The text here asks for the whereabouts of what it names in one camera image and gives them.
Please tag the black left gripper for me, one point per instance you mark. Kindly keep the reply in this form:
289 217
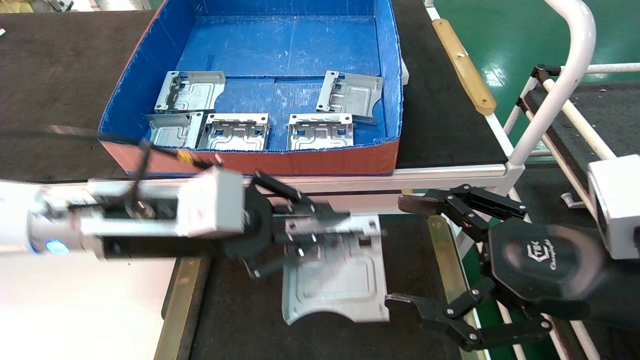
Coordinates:
257 225

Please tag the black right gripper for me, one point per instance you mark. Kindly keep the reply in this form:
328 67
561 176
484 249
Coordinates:
545 260

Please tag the silver sheet metal bracket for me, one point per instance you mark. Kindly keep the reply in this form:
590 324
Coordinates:
335 285
320 132
350 95
197 92
235 132
172 131

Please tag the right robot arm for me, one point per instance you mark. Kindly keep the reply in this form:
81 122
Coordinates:
620 300

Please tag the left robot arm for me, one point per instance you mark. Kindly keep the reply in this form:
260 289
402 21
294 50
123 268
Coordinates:
20 215

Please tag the blue corrugated plastic box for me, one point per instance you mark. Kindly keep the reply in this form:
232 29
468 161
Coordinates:
280 45

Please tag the brass edge strip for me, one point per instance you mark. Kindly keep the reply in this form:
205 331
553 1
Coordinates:
177 310
442 250

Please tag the black work mat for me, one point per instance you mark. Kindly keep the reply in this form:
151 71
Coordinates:
240 310

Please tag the small white hook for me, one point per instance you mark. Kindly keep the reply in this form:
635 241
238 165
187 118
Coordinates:
572 201

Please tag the black pipe clamp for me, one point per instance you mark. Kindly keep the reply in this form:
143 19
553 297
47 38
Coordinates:
522 104
542 72

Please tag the white rod rack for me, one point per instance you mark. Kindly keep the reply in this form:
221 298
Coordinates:
575 114

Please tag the yellow wooden edge strip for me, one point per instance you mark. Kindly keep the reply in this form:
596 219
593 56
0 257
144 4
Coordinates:
465 67

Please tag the black cart mat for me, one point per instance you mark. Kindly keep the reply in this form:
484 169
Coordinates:
620 115

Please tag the white curved pipe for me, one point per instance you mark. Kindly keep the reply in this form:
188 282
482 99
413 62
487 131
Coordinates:
570 75

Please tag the yellow fabric object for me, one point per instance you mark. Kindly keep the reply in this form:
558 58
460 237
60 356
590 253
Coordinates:
15 5

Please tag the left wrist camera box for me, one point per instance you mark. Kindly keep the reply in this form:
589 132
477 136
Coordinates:
215 205

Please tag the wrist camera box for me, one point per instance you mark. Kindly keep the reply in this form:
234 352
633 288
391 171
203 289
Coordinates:
620 200
215 205

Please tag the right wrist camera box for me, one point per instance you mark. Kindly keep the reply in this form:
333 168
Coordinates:
620 200

